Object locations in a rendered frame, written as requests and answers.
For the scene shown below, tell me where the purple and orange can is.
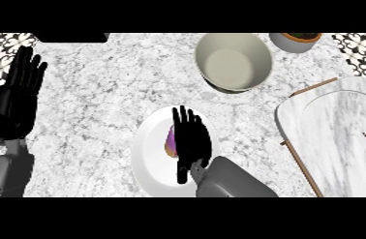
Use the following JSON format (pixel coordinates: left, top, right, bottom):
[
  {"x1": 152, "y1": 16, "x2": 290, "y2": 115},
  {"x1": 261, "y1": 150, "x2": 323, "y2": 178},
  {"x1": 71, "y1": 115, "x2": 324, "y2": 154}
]
[{"x1": 162, "y1": 125, "x2": 180, "y2": 159}]

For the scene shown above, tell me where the grey pot with orange rim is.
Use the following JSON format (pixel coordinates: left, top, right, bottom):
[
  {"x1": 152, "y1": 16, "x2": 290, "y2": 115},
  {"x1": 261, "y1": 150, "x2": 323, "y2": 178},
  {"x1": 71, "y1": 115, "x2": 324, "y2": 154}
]
[{"x1": 267, "y1": 33, "x2": 324, "y2": 54}]

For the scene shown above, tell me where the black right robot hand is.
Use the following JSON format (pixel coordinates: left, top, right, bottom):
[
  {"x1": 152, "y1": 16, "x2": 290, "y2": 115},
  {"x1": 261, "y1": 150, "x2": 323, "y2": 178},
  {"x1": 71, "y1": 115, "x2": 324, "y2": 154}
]
[{"x1": 171, "y1": 105, "x2": 212, "y2": 185}]

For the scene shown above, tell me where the white round plate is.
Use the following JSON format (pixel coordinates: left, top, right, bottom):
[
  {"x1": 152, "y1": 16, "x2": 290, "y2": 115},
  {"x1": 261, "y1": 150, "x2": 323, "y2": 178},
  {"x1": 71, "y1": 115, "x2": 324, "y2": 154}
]
[{"x1": 130, "y1": 105, "x2": 221, "y2": 198}]

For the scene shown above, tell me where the black flat appliance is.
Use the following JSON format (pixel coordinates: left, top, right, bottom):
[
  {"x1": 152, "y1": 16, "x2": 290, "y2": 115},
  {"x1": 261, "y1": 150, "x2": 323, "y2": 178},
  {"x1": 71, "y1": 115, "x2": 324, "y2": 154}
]
[{"x1": 31, "y1": 33, "x2": 112, "y2": 44}]

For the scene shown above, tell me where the marble board with wooden rim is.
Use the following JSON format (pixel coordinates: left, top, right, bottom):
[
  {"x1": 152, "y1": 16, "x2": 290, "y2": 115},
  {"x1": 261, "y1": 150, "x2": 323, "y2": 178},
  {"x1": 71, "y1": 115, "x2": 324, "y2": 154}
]
[{"x1": 274, "y1": 75, "x2": 366, "y2": 198}]

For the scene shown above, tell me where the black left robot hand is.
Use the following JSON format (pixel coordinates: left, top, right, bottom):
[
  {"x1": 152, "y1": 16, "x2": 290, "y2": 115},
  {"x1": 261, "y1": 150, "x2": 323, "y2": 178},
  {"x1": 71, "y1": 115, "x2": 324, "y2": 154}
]
[{"x1": 0, "y1": 45, "x2": 48, "y2": 141}]

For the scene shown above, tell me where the beige round bowl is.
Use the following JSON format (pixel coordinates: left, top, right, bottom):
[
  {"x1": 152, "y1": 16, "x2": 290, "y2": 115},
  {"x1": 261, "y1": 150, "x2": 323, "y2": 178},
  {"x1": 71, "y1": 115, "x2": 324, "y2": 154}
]
[{"x1": 195, "y1": 33, "x2": 274, "y2": 95}]

